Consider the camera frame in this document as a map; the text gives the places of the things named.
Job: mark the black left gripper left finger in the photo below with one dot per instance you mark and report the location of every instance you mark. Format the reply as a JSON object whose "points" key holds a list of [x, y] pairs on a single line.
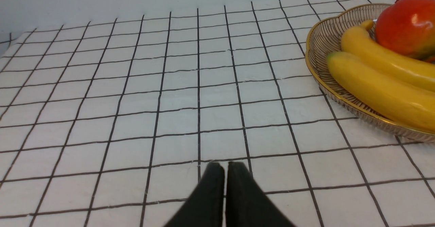
{"points": [[204, 207]]}

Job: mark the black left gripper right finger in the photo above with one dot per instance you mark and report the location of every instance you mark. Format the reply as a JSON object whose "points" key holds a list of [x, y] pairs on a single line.
{"points": [[246, 203]]}

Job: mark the white grid-pattern tablecloth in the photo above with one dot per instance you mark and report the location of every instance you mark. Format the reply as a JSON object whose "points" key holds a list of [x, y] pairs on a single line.
{"points": [[111, 124]]}

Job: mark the front yellow banana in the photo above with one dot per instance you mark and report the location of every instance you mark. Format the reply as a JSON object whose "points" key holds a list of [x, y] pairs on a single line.
{"points": [[394, 99]]}

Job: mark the yellow banana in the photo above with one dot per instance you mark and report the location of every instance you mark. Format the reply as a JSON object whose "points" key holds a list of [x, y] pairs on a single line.
{"points": [[394, 99], [357, 41]]}

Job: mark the rear yellow banana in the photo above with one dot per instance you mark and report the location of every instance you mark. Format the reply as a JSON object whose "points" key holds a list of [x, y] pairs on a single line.
{"points": [[357, 41]]}

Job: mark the red-orange mango in bowl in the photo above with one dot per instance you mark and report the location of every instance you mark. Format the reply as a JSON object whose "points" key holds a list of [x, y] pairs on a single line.
{"points": [[407, 27]]}

